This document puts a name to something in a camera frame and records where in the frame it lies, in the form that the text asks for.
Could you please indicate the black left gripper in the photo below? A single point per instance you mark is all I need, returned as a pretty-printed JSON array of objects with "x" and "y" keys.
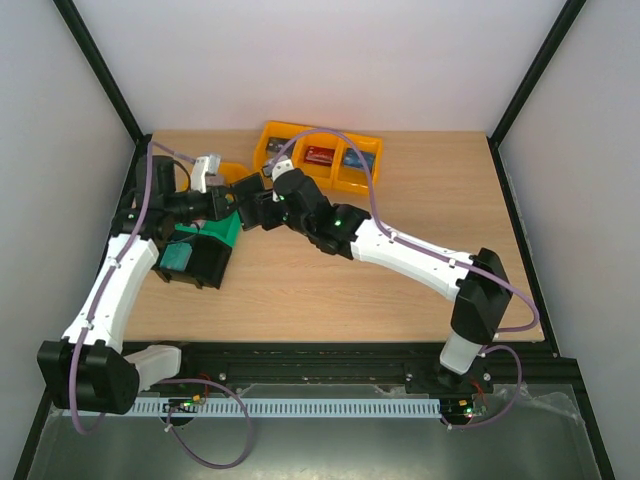
[{"x": 219, "y": 201}]

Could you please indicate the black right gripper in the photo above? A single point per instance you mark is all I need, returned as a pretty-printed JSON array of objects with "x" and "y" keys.
[{"x": 261, "y": 210}]

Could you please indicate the black leather card holder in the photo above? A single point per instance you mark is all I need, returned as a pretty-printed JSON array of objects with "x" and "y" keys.
[{"x": 246, "y": 193}]

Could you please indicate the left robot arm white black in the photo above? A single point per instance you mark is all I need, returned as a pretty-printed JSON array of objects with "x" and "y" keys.
[{"x": 86, "y": 369}]

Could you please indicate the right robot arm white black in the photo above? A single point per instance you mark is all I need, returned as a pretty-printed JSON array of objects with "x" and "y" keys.
[{"x": 476, "y": 284}]

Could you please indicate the grey VIP card stack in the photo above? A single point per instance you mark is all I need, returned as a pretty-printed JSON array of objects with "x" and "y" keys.
[{"x": 275, "y": 144}]

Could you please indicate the yellow bin with red cards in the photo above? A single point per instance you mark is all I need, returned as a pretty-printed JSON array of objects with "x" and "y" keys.
[{"x": 323, "y": 176}]

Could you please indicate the teal VIP card stack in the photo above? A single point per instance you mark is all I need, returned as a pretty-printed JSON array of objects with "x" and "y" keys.
[{"x": 176, "y": 256}]

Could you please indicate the red VIP card stack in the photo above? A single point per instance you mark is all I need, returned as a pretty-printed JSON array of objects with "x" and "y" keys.
[{"x": 321, "y": 156}]

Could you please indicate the yellow bin with grey cards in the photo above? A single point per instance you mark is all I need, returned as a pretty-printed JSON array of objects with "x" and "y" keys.
[{"x": 274, "y": 136}]

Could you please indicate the yellow bin with blue cards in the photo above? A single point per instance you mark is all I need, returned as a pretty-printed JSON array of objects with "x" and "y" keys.
[{"x": 356, "y": 181}]

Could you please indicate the blue VIP card stack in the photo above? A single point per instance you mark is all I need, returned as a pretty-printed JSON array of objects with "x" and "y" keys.
[{"x": 352, "y": 159}]

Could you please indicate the yellow bin near green bin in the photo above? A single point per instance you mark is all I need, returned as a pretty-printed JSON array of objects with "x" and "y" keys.
[{"x": 233, "y": 172}]

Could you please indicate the green plastic bin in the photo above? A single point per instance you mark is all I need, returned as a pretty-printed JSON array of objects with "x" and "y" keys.
[{"x": 226, "y": 231}]

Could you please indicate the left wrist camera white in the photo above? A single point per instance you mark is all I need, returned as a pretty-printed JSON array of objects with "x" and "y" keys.
[{"x": 205, "y": 173}]

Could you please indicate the black frame post left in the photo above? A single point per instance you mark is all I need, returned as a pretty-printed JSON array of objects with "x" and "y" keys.
[{"x": 92, "y": 54}]

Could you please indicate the black frame post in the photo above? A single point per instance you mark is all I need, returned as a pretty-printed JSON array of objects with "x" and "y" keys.
[
  {"x": 546, "y": 52},
  {"x": 92, "y": 54}
]

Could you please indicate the white slotted cable duct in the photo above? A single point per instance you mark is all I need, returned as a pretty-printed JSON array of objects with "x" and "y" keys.
[{"x": 293, "y": 408}]

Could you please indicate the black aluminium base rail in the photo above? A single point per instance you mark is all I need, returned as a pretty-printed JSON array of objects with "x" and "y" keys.
[{"x": 412, "y": 365}]

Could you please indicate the black frame post right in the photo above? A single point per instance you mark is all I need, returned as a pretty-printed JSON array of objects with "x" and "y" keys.
[{"x": 546, "y": 52}]

